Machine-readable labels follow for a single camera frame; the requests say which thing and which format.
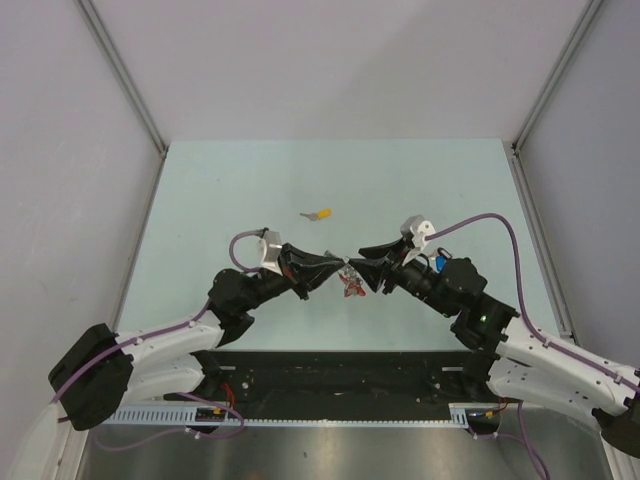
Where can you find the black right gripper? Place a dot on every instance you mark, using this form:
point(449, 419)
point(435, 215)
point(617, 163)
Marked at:
point(374, 267)

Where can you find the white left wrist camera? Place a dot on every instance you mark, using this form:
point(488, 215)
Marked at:
point(269, 249)

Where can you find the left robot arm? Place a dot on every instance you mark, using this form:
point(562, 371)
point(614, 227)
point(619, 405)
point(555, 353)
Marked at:
point(105, 370)

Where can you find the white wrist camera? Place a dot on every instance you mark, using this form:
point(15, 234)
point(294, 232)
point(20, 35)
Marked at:
point(269, 249)
point(415, 233)

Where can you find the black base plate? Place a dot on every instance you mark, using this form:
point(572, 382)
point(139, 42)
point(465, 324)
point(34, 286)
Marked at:
point(435, 377)

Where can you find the aluminium frame post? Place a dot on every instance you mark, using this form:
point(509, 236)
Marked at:
point(112, 55)
point(578, 35)

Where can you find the right aluminium frame post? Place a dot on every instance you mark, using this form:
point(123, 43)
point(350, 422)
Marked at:
point(578, 35)

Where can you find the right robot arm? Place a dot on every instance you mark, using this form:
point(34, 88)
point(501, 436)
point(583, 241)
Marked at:
point(516, 359)

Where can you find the left aluminium frame post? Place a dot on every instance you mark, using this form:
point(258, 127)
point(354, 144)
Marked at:
point(112, 55)

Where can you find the blue tagged key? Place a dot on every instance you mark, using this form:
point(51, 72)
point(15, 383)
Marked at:
point(442, 256)

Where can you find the red handled key organizer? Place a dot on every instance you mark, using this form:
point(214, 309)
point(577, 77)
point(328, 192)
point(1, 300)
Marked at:
point(353, 285)

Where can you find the yellow tagged key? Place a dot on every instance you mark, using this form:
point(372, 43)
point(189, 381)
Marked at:
point(318, 215)

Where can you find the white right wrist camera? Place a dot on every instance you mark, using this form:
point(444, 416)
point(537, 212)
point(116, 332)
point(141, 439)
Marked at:
point(415, 233)

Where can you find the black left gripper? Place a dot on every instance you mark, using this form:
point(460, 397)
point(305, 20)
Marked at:
point(315, 268)

